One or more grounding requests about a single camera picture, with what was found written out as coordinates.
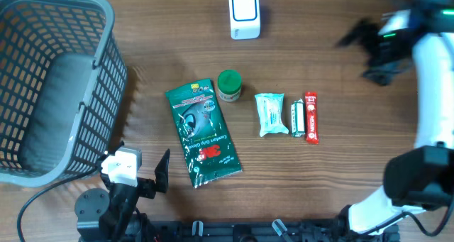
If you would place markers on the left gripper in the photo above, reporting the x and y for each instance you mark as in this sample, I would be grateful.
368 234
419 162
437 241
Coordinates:
148 187

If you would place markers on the green white gum pack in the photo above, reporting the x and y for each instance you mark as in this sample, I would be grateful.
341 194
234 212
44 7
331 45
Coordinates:
298 120

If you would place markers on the grey plastic basket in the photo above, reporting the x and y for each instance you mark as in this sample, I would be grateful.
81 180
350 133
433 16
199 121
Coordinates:
62 83

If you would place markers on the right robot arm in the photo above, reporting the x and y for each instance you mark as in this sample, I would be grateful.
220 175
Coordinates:
421 180

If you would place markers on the red Nescafe stick sachet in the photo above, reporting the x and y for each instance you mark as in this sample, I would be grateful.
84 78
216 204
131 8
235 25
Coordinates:
312 136

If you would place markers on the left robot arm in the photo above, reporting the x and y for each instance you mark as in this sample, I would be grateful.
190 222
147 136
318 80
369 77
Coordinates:
111 214

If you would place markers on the green lid jar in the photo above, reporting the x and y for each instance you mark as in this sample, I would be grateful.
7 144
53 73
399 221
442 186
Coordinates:
229 84

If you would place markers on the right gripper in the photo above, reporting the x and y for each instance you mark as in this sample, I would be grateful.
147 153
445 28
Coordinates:
384 74

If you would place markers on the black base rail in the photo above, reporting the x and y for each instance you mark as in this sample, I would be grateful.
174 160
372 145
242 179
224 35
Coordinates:
316 230

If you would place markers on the teal wet wipes pack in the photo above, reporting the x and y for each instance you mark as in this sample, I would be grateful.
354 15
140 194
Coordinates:
269 106

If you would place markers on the white barcode scanner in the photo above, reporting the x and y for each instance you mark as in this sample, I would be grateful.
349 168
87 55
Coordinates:
245 21

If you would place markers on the green 3M gloves package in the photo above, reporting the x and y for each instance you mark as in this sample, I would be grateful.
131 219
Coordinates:
207 146

